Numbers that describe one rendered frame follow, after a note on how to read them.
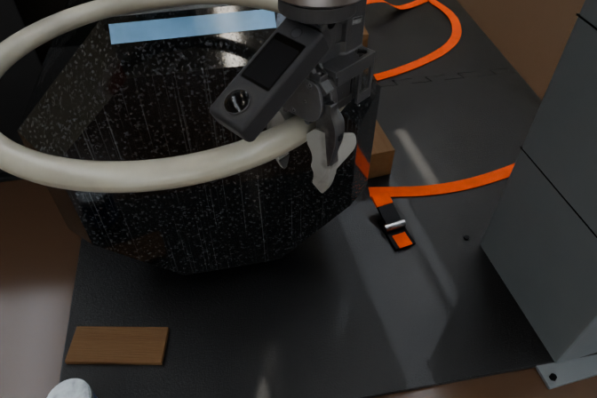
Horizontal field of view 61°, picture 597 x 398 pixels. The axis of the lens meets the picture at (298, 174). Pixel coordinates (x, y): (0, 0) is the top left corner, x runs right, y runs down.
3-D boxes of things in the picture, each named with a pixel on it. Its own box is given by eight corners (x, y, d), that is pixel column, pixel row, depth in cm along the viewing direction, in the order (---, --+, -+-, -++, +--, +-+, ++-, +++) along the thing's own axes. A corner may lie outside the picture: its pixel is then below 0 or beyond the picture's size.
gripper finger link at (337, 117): (349, 163, 51) (339, 83, 46) (339, 171, 50) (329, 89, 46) (315, 152, 54) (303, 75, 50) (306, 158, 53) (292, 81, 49)
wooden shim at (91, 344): (66, 364, 130) (64, 362, 129) (78, 328, 137) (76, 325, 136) (162, 365, 130) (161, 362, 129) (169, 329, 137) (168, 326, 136)
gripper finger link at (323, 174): (369, 179, 57) (361, 104, 52) (335, 205, 54) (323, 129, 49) (347, 171, 59) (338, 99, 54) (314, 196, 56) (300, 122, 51)
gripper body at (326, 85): (371, 102, 53) (386, -11, 45) (318, 138, 49) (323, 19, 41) (317, 76, 57) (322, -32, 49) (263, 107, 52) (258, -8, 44)
